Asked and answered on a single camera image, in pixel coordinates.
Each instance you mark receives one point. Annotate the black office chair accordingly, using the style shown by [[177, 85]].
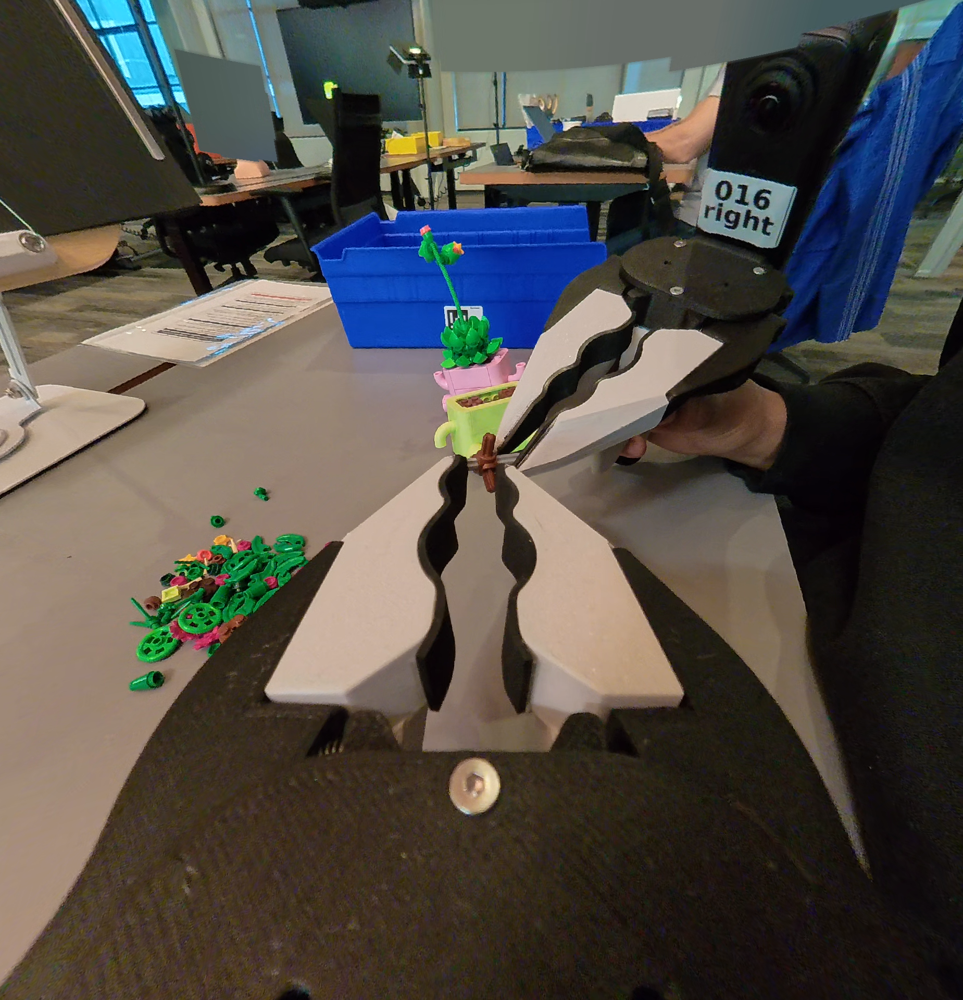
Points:
[[357, 156]]

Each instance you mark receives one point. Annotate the black board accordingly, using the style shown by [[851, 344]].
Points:
[[52, 117]]

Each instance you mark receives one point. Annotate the lime green brick planter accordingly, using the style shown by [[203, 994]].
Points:
[[469, 422]]

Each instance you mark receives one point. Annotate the blue plastic bin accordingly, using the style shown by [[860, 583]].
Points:
[[388, 297]]

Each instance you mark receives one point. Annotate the green cone piece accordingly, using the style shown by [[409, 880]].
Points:
[[147, 681]]

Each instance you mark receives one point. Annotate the large black monitor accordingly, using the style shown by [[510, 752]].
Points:
[[349, 55]]

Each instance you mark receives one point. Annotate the brown branch with pink flower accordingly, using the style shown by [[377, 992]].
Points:
[[489, 456]]

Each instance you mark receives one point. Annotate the blue striped cloth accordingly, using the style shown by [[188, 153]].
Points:
[[880, 195]]

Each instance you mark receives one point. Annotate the pile of toy brick pieces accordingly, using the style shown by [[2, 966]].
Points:
[[216, 594]]

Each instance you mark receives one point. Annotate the studio light on tripod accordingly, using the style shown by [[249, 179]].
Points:
[[411, 58]]

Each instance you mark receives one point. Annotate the wooden office desk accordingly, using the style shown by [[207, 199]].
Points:
[[560, 178], [450, 152]]

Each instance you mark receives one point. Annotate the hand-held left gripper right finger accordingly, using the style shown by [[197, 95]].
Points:
[[599, 625]]

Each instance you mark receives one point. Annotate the person's right forearm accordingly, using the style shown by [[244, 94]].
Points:
[[857, 437]]

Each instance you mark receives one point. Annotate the person's right hand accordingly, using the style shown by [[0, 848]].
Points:
[[724, 425]]

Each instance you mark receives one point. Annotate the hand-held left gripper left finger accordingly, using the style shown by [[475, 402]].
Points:
[[364, 617]]

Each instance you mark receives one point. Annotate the printed paper sheet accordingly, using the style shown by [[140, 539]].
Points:
[[216, 316]]

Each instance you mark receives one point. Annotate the yellow storage bin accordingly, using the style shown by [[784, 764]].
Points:
[[407, 144]]

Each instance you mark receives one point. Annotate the pink brick planter with succulent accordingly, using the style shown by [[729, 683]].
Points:
[[469, 375]]

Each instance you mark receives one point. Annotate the person's black jacket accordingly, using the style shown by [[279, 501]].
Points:
[[918, 703]]

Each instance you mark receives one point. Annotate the white book stand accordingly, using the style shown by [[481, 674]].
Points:
[[67, 422]]

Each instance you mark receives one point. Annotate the black bag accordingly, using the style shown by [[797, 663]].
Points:
[[591, 148]]

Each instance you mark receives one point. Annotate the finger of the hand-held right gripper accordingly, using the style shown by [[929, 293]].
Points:
[[638, 390], [575, 336]]

